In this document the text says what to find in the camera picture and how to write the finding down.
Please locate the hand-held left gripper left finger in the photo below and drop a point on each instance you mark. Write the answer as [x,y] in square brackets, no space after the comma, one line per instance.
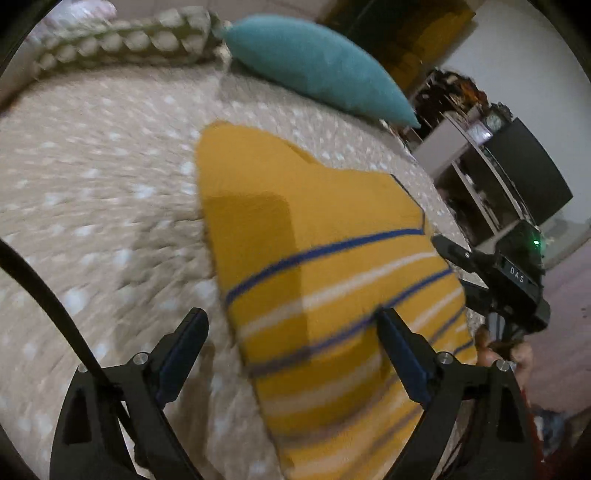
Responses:
[178,364]

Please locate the beige dotted bedspread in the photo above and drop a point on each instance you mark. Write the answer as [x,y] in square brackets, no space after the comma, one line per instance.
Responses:
[101,194]

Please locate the black television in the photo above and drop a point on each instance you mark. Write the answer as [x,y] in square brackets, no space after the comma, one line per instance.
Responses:
[531,170]

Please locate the cluttered shelf unit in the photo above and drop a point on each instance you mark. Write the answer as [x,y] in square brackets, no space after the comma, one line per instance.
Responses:
[466,152]

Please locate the pink floral duvet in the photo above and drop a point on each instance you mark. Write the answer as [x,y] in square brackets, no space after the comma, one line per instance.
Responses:
[78,16]

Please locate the yellow striped small garment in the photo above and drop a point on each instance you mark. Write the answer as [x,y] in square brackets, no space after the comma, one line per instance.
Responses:
[323,277]

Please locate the dark open doorway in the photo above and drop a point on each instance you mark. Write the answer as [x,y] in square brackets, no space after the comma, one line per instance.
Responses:
[406,32]

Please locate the person's right hand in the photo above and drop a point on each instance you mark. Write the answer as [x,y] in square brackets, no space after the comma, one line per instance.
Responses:
[521,364]

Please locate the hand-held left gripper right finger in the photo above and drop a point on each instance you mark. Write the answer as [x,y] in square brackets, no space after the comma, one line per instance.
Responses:
[406,364]

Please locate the teal pillow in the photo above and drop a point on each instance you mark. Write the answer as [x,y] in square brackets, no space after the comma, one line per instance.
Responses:
[323,64]

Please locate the polka dot bolster pillow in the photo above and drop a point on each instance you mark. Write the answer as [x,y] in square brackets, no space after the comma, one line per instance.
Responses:
[134,39]

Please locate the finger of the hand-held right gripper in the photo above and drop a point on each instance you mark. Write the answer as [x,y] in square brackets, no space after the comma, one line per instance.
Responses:
[475,297]
[450,251]

